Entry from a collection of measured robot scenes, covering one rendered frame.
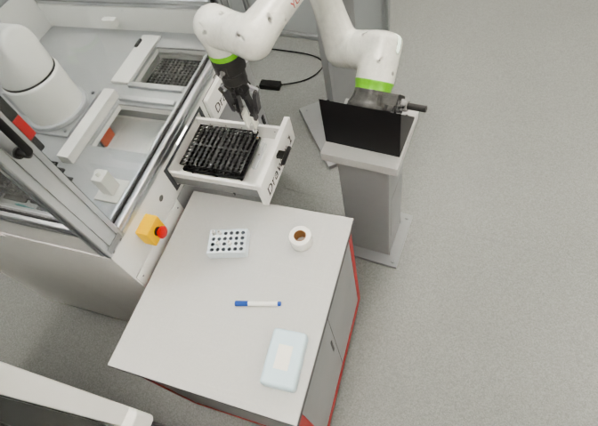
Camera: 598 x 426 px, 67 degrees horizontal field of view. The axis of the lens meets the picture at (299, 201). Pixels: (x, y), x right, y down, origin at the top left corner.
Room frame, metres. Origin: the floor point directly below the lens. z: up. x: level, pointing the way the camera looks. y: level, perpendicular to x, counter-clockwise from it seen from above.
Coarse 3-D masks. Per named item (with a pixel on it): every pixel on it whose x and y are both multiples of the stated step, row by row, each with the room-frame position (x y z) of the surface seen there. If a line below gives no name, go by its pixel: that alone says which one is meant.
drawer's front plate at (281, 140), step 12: (288, 120) 1.06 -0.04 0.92; (288, 132) 1.04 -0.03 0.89; (276, 144) 0.97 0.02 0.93; (288, 144) 1.02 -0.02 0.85; (264, 168) 0.89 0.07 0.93; (276, 168) 0.92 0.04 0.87; (264, 180) 0.85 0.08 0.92; (276, 180) 0.90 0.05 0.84; (264, 192) 0.83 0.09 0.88; (264, 204) 0.83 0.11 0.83
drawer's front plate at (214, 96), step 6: (216, 78) 1.36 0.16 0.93; (216, 84) 1.33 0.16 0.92; (210, 90) 1.31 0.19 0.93; (216, 90) 1.32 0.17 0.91; (210, 96) 1.28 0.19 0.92; (216, 96) 1.31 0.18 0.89; (222, 96) 1.34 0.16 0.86; (204, 102) 1.26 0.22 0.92; (210, 102) 1.27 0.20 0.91; (216, 102) 1.30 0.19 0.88; (222, 102) 1.33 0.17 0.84; (210, 108) 1.26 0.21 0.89; (222, 108) 1.32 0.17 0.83; (210, 114) 1.26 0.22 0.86; (216, 114) 1.27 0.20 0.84
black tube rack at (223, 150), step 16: (208, 128) 1.15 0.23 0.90; (224, 128) 1.14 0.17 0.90; (192, 144) 1.10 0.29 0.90; (208, 144) 1.08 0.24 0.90; (224, 144) 1.06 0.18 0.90; (240, 144) 1.07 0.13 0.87; (256, 144) 1.04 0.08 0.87; (192, 160) 1.03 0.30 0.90; (208, 160) 1.01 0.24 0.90; (224, 160) 0.99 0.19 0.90; (224, 176) 0.96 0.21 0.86; (240, 176) 0.93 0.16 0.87
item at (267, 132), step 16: (192, 128) 1.20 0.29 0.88; (240, 128) 1.14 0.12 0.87; (272, 128) 1.07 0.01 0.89; (176, 160) 1.07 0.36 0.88; (176, 176) 1.00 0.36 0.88; (192, 176) 0.97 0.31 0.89; (208, 176) 0.95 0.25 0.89; (256, 176) 0.94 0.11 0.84; (240, 192) 0.89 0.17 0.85; (256, 192) 0.85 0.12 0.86
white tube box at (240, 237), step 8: (216, 232) 0.80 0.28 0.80; (224, 232) 0.79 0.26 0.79; (232, 232) 0.79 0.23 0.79; (240, 232) 0.77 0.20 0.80; (248, 232) 0.77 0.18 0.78; (208, 240) 0.78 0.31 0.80; (216, 240) 0.77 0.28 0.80; (224, 240) 0.76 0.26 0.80; (232, 240) 0.75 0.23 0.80; (240, 240) 0.74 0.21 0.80; (248, 240) 0.75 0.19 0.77; (208, 248) 0.75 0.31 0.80; (216, 248) 0.74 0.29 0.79; (224, 248) 0.74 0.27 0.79; (232, 248) 0.73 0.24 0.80; (240, 248) 0.72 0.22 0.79; (248, 248) 0.73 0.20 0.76; (216, 256) 0.73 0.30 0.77; (224, 256) 0.72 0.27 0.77; (232, 256) 0.71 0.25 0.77; (240, 256) 0.71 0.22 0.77
